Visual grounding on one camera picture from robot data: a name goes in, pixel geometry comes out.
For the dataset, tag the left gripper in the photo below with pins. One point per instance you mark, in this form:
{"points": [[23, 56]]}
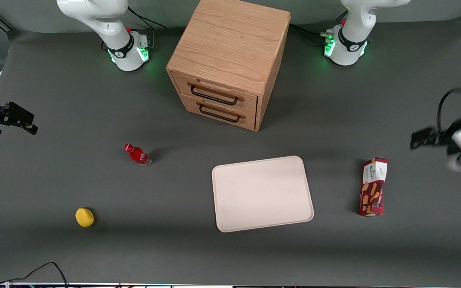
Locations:
{"points": [[441, 138]]}

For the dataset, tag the red cookie box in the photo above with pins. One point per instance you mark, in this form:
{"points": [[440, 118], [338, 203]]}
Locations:
{"points": [[373, 188]]}

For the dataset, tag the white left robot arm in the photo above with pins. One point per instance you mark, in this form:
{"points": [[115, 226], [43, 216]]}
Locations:
{"points": [[350, 44]]}

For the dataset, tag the beige plastic tray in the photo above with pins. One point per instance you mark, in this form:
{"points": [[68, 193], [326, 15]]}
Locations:
{"points": [[260, 194]]}

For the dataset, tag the yellow lemon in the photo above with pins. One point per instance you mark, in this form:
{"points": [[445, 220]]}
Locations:
{"points": [[84, 217]]}

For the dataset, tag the red drink bottle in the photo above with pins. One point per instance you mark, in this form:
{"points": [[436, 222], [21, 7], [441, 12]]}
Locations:
{"points": [[137, 155]]}

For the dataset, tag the wooden drawer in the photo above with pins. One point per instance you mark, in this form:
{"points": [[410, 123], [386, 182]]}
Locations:
{"points": [[222, 112], [218, 91]]}

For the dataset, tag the wooden drawer cabinet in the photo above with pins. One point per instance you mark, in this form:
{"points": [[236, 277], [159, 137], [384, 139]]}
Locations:
{"points": [[234, 48]]}

